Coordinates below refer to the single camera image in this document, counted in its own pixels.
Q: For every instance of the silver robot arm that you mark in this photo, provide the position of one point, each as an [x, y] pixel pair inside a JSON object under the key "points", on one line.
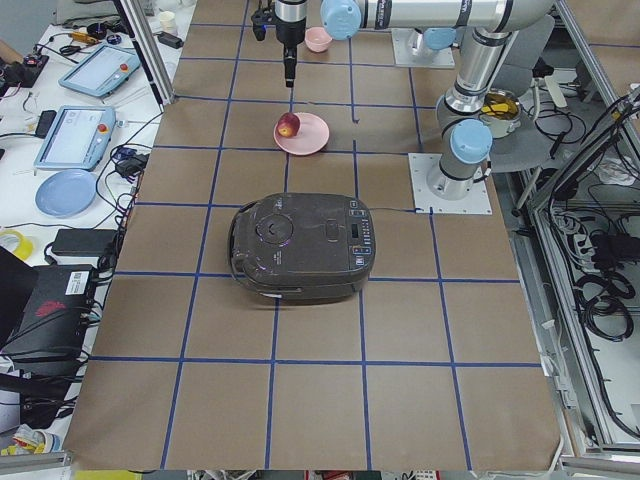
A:
{"points": [[490, 27]]}

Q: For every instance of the yellow tape roll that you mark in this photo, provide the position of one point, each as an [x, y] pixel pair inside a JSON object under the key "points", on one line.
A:
{"points": [[16, 243]]}

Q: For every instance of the far teach pendant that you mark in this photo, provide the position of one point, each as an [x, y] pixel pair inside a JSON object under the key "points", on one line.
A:
{"points": [[102, 72]]}

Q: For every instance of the blue plate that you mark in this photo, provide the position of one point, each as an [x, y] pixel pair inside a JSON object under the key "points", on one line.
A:
{"points": [[66, 193]]}

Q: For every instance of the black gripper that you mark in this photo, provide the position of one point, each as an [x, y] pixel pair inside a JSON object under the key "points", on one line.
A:
{"points": [[289, 33]]}

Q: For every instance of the near teach pendant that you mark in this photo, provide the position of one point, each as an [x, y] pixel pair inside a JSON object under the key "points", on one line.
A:
{"points": [[77, 139]]}

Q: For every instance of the aluminium frame post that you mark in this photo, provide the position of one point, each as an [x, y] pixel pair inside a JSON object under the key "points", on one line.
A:
{"points": [[144, 43]]}

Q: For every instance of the teach pendant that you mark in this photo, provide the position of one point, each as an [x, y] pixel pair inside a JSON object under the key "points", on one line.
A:
{"points": [[102, 72], [77, 139]]}

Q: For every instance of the pot with yellow contents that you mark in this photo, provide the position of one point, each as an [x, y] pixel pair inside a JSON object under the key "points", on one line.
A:
{"points": [[501, 113]]}

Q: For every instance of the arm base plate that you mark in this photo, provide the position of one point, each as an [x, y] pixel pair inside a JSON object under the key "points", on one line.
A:
{"points": [[435, 193], [424, 48]]}

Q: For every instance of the grey chair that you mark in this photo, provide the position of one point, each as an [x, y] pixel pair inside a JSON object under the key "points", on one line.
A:
{"points": [[525, 147]]}

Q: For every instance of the pink bowl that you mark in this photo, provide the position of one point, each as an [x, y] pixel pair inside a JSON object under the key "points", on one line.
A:
{"points": [[317, 39]]}

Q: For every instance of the dark grey rice cooker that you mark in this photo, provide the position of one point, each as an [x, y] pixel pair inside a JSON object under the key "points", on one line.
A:
{"points": [[302, 246]]}

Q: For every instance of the pink plate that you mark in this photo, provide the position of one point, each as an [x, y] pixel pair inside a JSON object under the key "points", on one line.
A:
{"points": [[311, 137]]}

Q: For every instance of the red apple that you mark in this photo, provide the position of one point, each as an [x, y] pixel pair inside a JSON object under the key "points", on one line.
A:
{"points": [[288, 125]]}

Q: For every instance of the black power adapter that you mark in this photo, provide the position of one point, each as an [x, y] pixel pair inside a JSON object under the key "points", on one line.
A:
{"points": [[83, 242]]}

